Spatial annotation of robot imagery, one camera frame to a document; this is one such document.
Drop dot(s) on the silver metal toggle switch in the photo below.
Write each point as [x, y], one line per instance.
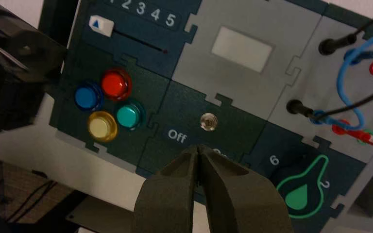
[209, 122]

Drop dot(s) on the yellow round push button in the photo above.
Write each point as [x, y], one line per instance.
[102, 127]

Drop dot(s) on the red round push button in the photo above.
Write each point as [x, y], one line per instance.
[116, 84]

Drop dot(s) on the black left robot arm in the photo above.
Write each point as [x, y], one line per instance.
[12, 64]

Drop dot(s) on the grey metal plate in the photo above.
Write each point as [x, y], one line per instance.
[103, 215]

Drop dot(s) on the blue grey task board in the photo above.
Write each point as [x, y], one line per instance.
[238, 86]

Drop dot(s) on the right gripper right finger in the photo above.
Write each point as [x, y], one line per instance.
[242, 202]

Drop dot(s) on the green round push button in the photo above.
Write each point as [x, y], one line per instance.
[128, 115]

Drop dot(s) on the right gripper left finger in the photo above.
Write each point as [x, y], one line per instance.
[165, 202]

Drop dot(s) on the black green rotary knob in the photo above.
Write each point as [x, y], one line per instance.
[297, 199]

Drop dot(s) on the white slider knob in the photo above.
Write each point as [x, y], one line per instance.
[101, 25]

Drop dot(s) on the green banana socket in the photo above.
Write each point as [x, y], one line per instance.
[370, 132]

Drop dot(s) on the white rectangular display screen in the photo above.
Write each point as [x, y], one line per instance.
[241, 48]

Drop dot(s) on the blue round push button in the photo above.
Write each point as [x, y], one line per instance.
[87, 97]

